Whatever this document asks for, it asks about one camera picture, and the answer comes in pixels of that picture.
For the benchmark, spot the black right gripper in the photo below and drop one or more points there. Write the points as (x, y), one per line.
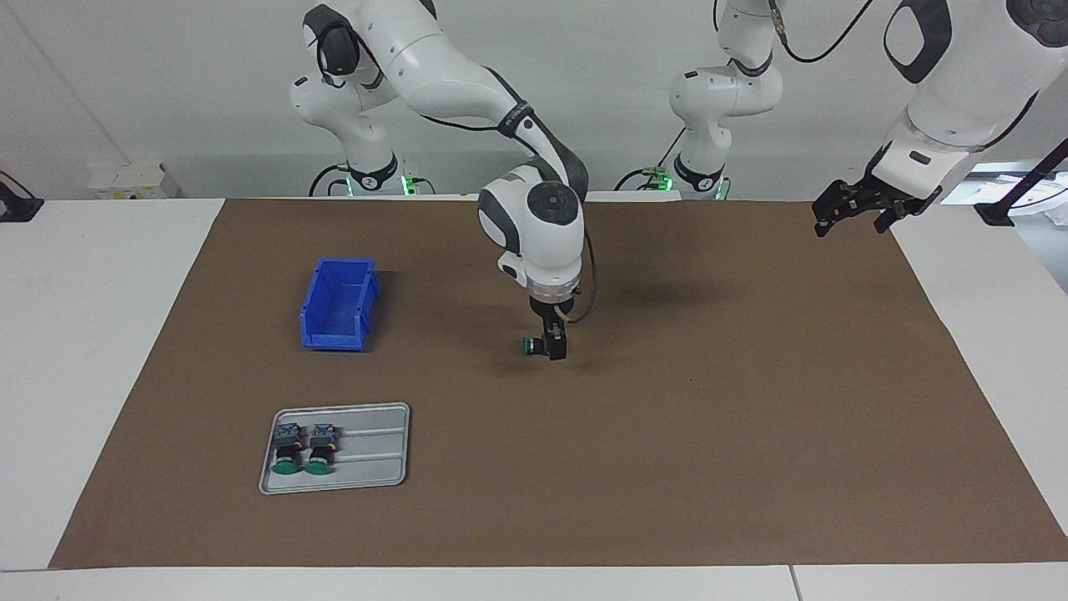
(552, 315)

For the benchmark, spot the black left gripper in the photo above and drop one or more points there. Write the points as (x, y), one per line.
(897, 194)

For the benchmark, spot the green push button switch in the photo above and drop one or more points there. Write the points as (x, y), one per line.
(528, 344)
(288, 451)
(319, 451)

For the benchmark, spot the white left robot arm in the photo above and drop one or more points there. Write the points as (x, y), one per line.
(959, 83)

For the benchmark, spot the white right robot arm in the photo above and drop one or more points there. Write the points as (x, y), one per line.
(534, 225)

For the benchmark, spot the black angled stand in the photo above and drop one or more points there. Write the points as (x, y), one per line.
(993, 214)

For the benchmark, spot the brown table mat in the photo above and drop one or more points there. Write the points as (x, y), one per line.
(667, 459)

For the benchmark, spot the white plastic sheet pile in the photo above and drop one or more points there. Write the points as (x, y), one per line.
(1035, 196)

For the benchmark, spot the silver metal tray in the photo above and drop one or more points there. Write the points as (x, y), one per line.
(375, 472)

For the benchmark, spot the blue plastic storage bin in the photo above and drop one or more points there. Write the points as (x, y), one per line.
(321, 338)

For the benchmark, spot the white box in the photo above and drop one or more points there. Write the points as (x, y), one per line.
(133, 182)

